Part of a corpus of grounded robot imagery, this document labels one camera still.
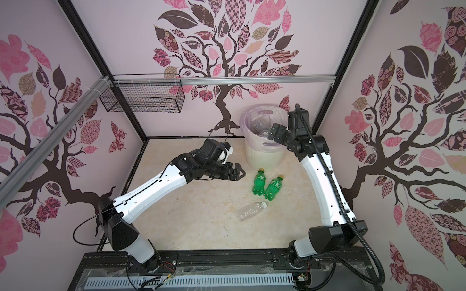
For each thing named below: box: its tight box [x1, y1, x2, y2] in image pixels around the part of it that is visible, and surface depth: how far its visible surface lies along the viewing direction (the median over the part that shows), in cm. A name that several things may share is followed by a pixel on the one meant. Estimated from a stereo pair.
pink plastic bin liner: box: [239, 103, 289, 153], surface depth 96 cm
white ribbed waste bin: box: [245, 145, 286, 172], surface depth 97 cm
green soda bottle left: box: [251, 167, 267, 196], surface depth 96 cm
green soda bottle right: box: [263, 174, 284, 201], surface depth 93 cm
